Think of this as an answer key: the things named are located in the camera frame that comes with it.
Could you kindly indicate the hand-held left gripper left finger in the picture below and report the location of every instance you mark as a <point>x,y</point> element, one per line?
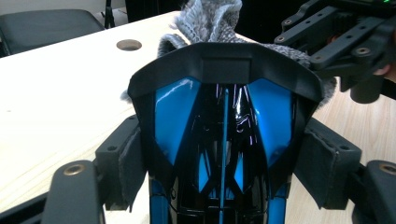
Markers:
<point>121,168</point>

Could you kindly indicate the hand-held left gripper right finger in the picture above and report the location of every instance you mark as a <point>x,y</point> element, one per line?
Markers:
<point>330,168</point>

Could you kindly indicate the blue toy car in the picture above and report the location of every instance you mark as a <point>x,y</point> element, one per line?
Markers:
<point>224,109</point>

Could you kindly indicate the grey fluffy sock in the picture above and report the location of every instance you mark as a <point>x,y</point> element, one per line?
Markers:
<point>211,21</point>

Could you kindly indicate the black folding chair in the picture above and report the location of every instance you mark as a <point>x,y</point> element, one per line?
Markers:
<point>46,28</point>

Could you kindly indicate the black curtain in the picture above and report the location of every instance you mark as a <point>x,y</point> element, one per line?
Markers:
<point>149,6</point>

